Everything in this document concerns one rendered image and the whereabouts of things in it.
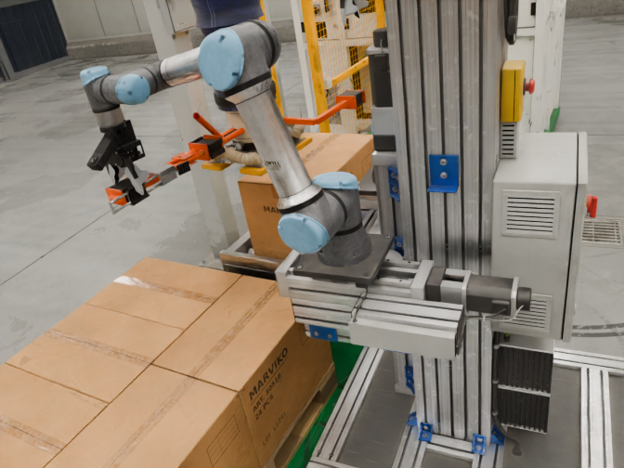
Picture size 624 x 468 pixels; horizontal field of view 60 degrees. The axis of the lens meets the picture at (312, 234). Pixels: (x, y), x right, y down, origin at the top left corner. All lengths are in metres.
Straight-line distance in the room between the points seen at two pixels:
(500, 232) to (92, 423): 1.40
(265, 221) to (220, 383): 0.77
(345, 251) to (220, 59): 0.57
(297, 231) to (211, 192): 2.18
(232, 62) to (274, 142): 0.19
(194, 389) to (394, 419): 0.74
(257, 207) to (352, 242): 0.98
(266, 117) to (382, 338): 0.60
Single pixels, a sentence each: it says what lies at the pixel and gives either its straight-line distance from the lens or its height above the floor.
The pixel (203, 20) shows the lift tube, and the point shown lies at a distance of 1.91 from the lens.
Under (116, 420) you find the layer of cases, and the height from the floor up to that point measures 0.54.
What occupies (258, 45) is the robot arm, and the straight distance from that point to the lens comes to 1.23.
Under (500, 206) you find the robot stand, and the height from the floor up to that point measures 1.16.
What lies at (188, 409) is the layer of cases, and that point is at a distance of 1.86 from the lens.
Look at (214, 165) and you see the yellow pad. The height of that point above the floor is 1.13.
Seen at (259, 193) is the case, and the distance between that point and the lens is 2.28.
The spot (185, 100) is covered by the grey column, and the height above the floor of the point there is 1.10.
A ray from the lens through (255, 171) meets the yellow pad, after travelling 1.90.
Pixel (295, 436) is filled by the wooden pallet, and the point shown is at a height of 0.02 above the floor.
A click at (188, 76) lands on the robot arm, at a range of 1.49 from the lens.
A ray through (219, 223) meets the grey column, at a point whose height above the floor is 0.31.
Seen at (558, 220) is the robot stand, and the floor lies 1.13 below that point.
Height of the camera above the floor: 1.80
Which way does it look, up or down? 29 degrees down
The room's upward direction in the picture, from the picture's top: 10 degrees counter-clockwise
